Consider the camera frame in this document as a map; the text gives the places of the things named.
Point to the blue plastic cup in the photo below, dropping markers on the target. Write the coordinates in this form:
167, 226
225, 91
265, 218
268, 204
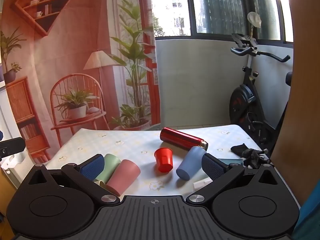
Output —
190, 162

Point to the teal cloth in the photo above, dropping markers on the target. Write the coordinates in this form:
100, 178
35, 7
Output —
308, 220

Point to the white plastic crate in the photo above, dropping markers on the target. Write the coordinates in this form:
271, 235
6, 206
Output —
15, 168

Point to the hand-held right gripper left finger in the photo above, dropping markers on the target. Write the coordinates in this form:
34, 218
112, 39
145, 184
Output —
92, 168

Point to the floral checked tablecloth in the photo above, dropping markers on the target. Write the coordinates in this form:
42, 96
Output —
140, 140

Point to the teal plastic cup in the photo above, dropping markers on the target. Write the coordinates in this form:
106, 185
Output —
228, 160

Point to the red metal thermos bottle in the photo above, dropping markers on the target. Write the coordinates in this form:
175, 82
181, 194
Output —
180, 136

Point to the white bag on pole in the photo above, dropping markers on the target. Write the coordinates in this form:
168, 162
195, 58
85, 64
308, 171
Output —
254, 19

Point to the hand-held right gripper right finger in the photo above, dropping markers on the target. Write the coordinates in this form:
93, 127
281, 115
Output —
213, 168

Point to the small white object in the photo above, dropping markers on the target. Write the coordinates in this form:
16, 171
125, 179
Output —
200, 184

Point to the black exercise bike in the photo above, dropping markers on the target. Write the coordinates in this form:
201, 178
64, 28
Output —
243, 100

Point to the wooden board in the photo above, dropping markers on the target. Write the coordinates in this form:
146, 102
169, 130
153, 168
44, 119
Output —
305, 105

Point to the pink plastic cup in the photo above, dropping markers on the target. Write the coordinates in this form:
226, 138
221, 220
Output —
123, 177

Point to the dark framed window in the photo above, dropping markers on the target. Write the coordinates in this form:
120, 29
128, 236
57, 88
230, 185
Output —
220, 7

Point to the wooden cabinet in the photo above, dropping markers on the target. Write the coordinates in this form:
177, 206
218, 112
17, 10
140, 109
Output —
6, 205

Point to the cream plastic cup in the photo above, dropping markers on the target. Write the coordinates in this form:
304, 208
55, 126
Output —
101, 183

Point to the black mesh glove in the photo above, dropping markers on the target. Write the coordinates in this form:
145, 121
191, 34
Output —
255, 157

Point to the red plastic cup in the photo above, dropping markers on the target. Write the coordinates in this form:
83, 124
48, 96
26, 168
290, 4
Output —
163, 161

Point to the green plastic cup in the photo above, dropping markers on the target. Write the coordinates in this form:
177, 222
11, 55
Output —
111, 164

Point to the printed room backdrop cloth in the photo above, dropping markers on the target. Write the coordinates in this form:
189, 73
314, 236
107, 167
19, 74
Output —
75, 55

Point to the black cloth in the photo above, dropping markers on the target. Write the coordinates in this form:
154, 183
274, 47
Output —
240, 148

